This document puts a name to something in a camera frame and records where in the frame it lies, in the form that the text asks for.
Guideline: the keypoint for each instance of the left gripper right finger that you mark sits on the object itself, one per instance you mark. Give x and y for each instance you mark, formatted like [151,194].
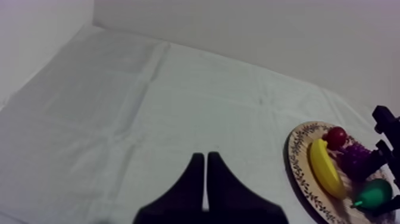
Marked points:
[231,197]

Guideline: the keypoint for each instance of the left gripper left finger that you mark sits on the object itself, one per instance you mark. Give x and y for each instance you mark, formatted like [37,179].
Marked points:
[184,195]

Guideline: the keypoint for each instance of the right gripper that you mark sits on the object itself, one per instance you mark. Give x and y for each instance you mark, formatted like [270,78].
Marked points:
[389,147]

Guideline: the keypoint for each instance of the green toy pear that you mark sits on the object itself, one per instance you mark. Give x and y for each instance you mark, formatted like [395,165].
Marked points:
[375,194]

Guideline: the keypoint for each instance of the round wooden board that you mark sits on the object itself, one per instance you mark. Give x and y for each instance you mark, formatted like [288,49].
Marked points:
[307,184]

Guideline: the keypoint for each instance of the purple toy grapes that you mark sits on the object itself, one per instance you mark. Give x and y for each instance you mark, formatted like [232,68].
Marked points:
[354,159]

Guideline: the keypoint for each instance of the small red fruit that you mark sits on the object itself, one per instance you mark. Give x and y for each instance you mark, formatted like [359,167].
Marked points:
[336,137]

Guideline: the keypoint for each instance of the yellow toy banana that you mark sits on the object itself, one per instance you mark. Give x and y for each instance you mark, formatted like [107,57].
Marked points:
[325,169]

